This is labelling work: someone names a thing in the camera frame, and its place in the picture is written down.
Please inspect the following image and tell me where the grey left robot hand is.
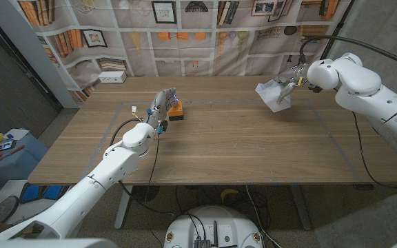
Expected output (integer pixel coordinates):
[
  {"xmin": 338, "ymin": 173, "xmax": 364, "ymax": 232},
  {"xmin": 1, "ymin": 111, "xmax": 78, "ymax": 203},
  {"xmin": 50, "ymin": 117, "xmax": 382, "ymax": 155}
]
[{"xmin": 144, "ymin": 87, "xmax": 181, "ymax": 134}]

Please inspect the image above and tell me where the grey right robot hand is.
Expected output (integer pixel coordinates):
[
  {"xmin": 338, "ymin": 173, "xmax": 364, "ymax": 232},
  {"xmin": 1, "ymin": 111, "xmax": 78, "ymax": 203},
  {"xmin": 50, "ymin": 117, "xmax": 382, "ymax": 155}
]
[{"xmin": 274, "ymin": 63, "xmax": 312, "ymax": 105}]

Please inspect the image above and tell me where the white milk carton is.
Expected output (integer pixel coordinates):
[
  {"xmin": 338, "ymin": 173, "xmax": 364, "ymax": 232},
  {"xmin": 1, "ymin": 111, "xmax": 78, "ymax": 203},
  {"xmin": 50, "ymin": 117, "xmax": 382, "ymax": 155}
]
[{"xmin": 254, "ymin": 79, "xmax": 292, "ymax": 114}]

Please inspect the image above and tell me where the orange block with red button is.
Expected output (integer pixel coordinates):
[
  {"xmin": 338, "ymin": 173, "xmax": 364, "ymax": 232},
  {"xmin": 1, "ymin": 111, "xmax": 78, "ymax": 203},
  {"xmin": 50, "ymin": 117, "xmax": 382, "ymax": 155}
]
[{"xmin": 167, "ymin": 100, "xmax": 185, "ymax": 122}]

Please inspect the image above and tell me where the white power strip box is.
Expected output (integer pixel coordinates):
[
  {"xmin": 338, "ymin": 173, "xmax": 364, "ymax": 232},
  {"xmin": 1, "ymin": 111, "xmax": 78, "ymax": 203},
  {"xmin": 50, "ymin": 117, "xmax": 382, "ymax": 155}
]
[{"xmin": 98, "ymin": 70, "xmax": 128, "ymax": 84}]

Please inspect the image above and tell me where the black backdrop stand pole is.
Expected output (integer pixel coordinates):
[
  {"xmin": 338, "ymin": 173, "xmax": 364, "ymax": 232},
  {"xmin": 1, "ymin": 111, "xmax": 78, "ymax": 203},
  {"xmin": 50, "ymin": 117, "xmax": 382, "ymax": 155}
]
[{"xmin": 320, "ymin": 0, "xmax": 356, "ymax": 61}]

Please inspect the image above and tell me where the printed bookshelf backdrop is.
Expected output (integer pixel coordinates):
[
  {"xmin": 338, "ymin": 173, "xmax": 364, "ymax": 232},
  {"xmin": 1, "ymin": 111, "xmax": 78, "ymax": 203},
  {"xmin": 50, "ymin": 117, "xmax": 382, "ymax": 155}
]
[{"xmin": 17, "ymin": 0, "xmax": 353, "ymax": 104}]

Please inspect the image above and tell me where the black floor fan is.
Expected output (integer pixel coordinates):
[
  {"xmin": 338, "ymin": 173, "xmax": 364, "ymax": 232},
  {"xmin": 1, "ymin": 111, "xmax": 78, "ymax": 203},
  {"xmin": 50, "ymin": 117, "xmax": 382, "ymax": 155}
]
[{"xmin": 132, "ymin": 185, "xmax": 161, "ymax": 203}]

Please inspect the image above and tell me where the yellow banana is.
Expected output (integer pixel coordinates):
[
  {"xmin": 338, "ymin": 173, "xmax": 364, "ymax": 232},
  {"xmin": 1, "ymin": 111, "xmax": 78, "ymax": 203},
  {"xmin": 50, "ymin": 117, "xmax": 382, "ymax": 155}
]
[{"xmin": 220, "ymin": 188, "xmax": 240, "ymax": 203}]

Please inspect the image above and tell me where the white table leg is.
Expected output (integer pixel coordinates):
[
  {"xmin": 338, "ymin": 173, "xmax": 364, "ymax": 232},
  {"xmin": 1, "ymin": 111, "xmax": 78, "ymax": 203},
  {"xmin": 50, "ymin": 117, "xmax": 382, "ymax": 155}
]
[
  {"xmin": 114, "ymin": 185, "xmax": 134, "ymax": 231},
  {"xmin": 289, "ymin": 185, "xmax": 312, "ymax": 231}
]

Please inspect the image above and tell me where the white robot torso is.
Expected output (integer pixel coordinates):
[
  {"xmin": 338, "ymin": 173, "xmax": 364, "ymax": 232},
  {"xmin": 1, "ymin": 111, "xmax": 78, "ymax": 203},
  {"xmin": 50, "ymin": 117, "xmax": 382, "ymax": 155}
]
[{"xmin": 163, "ymin": 205, "xmax": 264, "ymax": 248}]

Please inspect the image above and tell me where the white paper sheet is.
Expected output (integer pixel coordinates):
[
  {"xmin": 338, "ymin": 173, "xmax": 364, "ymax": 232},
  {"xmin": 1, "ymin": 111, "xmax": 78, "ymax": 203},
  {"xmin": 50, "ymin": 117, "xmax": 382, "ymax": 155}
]
[{"xmin": 4, "ymin": 128, "xmax": 30, "ymax": 141}]

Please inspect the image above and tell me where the blue floor item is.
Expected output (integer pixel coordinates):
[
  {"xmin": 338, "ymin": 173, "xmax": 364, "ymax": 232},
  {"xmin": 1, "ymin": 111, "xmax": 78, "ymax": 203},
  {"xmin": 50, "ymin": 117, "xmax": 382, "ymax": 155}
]
[{"xmin": 21, "ymin": 185, "xmax": 63, "ymax": 204}]

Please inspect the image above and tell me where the blue side table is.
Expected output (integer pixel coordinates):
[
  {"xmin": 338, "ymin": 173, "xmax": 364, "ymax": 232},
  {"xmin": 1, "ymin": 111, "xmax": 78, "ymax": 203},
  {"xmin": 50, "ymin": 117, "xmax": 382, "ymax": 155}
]
[{"xmin": 0, "ymin": 129, "xmax": 50, "ymax": 189}]

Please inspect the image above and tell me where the red pen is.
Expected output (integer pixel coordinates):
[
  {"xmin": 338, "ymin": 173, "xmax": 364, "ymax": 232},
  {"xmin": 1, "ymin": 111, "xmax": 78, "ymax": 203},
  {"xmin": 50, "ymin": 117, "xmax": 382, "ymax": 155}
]
[{"xmin": 0, "ymin": 145, "xmax": 26, "ymax": 168}]

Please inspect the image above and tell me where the smartphone with colourful screen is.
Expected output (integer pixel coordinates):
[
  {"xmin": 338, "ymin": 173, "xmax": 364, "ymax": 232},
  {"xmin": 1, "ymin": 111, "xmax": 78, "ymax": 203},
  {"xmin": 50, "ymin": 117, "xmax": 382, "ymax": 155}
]
[{"xmin": 0, "ymin": 139, "xmax": 17, "ymax": 155}]

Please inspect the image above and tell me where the round grey disc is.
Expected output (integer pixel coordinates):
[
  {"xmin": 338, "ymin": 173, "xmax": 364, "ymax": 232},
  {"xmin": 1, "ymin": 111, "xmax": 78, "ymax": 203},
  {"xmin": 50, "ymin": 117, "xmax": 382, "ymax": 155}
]
[{"xmin": 0, "ymin": 195, "xmax": 20, "ymax": 223}]

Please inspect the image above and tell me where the white connector with yellow wires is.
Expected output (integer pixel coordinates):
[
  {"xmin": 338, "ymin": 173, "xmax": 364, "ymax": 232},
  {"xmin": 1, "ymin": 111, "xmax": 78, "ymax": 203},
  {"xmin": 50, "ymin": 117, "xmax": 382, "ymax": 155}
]
[{"xmin": 131, "ymin": 105, "xmax": 143, "ymax": 122}]

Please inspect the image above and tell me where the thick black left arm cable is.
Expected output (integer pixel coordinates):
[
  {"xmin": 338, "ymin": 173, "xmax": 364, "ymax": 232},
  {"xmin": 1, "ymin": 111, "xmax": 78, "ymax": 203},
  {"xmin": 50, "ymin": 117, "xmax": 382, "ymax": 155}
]
[{"xmin": 110, "ymin": 117, "xmax": 174, "ymax": 218}]

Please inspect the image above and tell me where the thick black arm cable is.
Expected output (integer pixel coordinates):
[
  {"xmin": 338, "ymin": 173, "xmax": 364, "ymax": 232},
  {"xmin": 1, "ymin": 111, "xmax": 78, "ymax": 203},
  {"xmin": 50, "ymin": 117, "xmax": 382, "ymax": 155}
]
[
  {"xmin": 298, "ymin": 35, "xmax": 397, "ymax": 71},
  {"xmin": 110, "ymin": 117, "xmax": 174, "ymax": 218}
]

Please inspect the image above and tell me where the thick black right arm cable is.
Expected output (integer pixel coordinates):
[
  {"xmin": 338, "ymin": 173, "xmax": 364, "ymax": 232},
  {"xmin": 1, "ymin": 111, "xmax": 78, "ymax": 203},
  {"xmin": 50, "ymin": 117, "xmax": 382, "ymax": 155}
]
[{"xmin": 298, "ymin": 35, "xmax": 397, "ymax": 71}]

